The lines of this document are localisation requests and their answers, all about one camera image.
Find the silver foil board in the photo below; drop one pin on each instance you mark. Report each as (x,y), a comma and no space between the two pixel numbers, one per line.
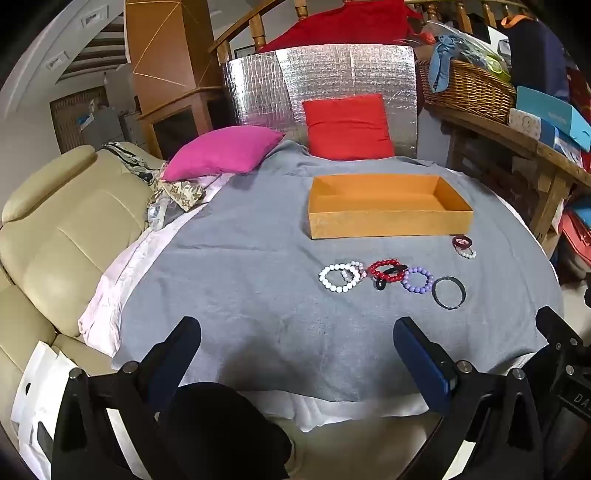
(323,69)

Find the large red cushion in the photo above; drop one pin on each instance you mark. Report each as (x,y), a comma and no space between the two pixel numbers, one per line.
(341,27)

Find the beige leather sofa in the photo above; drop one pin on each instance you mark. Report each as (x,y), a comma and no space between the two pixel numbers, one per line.
(60,230)

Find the wooden side table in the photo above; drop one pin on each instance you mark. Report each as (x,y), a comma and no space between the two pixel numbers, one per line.
(531,157)

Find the blue cloth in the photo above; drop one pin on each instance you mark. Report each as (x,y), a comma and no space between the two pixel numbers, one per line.
(443,60)

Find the blue cardboard box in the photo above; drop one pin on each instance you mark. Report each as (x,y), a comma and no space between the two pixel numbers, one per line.
(554,110)

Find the orange wooden cabinet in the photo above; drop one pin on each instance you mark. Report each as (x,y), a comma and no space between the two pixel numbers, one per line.
(164,60)

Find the orange cardboard box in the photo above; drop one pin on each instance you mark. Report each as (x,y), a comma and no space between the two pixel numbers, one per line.
(392,217)

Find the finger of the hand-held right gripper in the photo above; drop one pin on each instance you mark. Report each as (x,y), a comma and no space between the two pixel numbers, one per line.
(556,327)

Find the red pillow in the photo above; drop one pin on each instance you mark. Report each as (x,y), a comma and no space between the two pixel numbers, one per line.
(348,127)

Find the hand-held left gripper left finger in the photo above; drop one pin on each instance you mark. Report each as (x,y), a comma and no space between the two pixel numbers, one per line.
(183,341)

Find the magenta pillow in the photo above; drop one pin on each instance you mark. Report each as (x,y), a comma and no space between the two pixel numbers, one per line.
(221,154)

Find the wooden stair railing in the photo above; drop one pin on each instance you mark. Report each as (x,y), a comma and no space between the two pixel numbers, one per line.
(258,27)

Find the grey blanket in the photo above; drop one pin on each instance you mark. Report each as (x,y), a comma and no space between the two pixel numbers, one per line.
(258,286)

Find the patterned scarf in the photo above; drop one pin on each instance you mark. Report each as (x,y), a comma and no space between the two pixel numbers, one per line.
(173,191)

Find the wicker basket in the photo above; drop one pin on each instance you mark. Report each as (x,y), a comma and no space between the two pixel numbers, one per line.
(466,87)

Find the dark thin bangle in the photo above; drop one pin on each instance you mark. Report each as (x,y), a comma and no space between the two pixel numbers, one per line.
(437,300)

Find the pale pink bed sheet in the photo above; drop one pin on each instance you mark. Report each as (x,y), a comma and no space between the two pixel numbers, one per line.
(120,286)

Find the white plastic bag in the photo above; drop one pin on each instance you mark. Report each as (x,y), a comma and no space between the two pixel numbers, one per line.
(34,392)

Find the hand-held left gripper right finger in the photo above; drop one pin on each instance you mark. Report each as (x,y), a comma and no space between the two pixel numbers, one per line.
(418,355)

